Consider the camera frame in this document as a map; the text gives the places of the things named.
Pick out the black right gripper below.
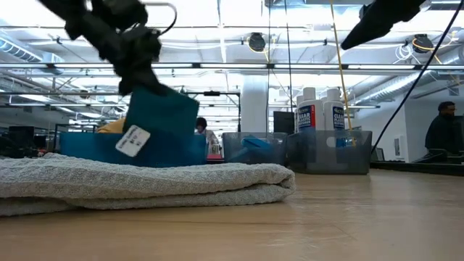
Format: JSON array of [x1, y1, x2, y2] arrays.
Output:
[[340, 0, 428, 51]]

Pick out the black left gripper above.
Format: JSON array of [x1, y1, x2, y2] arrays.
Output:
[[97, 27, 171, 97]]

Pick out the dark green towel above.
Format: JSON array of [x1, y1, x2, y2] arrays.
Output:
[[115, 86, 200, 160]]

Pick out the orange towel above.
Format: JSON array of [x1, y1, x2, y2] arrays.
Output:
[[96, 117, 127, 134]]

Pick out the blue sponge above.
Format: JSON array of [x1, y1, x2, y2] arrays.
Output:
[[241, 134, 278, 150]]

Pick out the person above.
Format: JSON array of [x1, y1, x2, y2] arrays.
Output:
[[194, 116, 220, 156], [423, 101, 464, 156]]

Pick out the teal plastic bin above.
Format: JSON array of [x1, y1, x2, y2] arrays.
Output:
[[59, 131, 208, 168]]

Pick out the grey waffle towel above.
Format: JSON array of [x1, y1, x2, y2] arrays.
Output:
[[0, 152, 297, 218]]

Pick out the black background monitor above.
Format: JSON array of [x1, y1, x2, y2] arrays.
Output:
[[273, 110, 295, 130]]

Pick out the dark background monitors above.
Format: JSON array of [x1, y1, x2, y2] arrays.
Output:
[[7, 125, 36, 148]]

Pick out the black ceiling cable reel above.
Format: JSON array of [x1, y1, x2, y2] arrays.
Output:
[[247, 31, 268, 54], [412, 33, 435, 54]]

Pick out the yellow hanging cable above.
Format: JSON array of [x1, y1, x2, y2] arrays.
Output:
[[328, 0, 357, 148]]

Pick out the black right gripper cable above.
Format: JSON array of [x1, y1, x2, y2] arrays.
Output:
[[370, 0, 464, 154]]

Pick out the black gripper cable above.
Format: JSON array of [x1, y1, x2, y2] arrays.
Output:
[[370, 0, 464, 154], [141, 1, 178, 36]]

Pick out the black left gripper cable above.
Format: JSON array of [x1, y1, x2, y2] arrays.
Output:
[[141, 1, 178, 36]]

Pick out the black metal frame stand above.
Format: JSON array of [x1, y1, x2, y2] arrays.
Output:
[[197, 90, 241, 133]]

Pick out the black hanging cable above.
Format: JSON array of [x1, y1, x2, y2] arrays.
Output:
[[283, 0, 294, 114]]

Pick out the black metal table frame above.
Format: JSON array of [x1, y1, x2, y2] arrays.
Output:
[[369, 160, 464, 178]]

